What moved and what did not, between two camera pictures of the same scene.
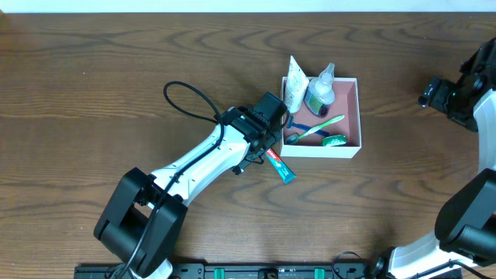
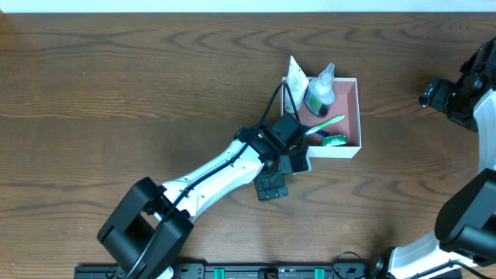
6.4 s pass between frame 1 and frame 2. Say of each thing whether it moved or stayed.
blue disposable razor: stayed
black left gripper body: moved
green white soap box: stayed
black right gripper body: stayed
